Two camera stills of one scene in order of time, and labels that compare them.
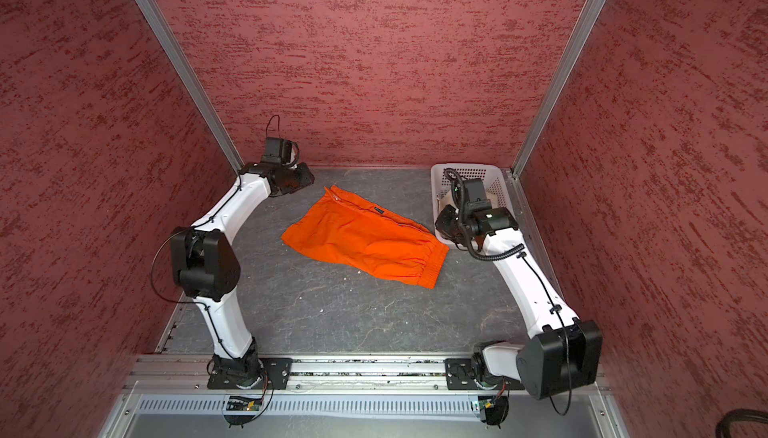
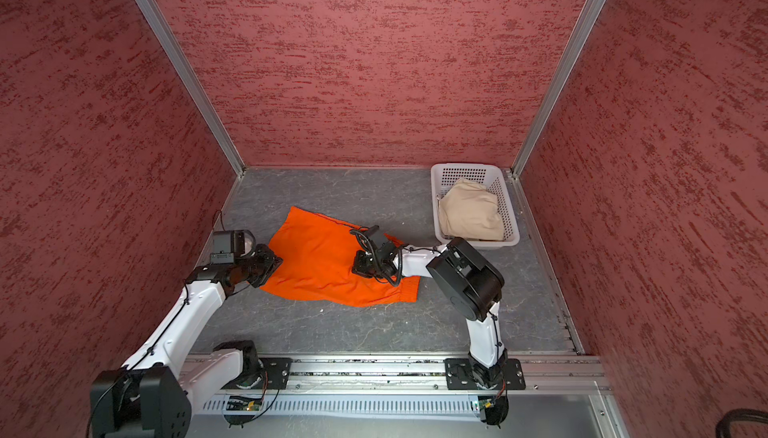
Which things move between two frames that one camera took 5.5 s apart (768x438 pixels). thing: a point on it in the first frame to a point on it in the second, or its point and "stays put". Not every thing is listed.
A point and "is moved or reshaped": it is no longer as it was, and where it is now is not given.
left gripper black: (307, 178) to (272, 262)
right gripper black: (442, 222) to (360, 269)
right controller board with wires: (495, 410) stays put
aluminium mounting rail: (183, 373) stays put
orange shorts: (341, 225) is moved or reshaped
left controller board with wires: (241, 410) stays put
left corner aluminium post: (176, 58) stays put
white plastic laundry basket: (496, 186) stays put
